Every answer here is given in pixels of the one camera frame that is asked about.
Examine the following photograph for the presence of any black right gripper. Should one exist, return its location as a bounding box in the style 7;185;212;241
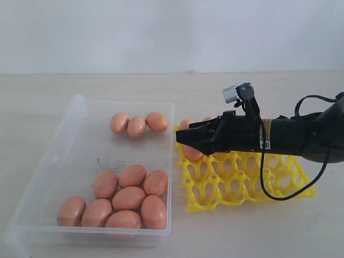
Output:
176;111;262;155

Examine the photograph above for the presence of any clear plastic container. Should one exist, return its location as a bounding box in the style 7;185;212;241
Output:
6;95;174;257

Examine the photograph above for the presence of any yellow plastic egg tray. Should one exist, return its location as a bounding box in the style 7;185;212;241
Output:
175;143;310;212

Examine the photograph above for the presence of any black camera cable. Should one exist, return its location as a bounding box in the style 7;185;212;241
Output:
259;94;341;201

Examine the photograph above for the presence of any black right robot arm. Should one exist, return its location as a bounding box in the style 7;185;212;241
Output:
176;93;343;163

